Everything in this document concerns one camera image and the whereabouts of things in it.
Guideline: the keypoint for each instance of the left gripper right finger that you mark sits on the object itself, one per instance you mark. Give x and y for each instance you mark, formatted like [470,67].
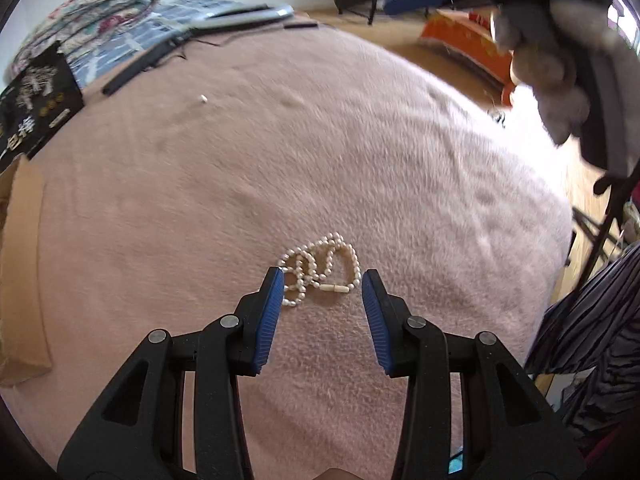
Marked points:
[471,411]

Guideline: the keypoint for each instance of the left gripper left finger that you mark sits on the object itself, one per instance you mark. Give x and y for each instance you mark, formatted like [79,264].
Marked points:
[172,410]

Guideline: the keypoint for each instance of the gloved right hand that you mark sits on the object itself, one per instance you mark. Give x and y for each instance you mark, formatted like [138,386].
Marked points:
[563,106]

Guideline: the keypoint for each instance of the orange gift box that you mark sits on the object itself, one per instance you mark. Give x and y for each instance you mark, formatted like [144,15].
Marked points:
[467,35]

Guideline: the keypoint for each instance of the cardboard box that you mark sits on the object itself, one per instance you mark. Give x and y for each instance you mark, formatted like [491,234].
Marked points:
[24,348]

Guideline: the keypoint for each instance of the black snack bag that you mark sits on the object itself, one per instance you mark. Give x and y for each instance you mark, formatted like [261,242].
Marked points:
[36,104]

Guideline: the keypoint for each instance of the blue plaid bed sheet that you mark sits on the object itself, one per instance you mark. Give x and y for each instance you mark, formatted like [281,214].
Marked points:
[128,41]

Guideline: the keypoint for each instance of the folded floral quilt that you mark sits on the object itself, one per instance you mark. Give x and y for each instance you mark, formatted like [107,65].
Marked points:
[79,26]

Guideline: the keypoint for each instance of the white ring light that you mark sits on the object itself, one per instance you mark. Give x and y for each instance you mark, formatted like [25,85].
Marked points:
[234,18]

